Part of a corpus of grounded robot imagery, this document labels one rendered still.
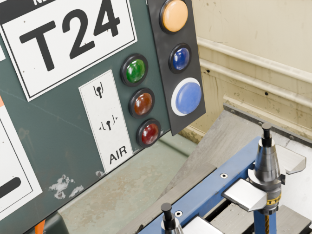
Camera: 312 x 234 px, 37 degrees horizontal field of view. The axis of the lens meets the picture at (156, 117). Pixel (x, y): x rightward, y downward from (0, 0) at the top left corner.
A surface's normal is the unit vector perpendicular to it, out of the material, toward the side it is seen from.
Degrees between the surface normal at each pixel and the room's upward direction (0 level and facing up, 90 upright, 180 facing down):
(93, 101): 90
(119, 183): 0
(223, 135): 24
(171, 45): 90
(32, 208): 90
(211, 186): 0
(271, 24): 90
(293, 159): 0
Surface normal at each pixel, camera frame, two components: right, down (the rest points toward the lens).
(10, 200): 0.66, 0.35
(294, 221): -0.17, -0.79
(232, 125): -0.45, -0.52
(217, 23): -0.74, 0.46
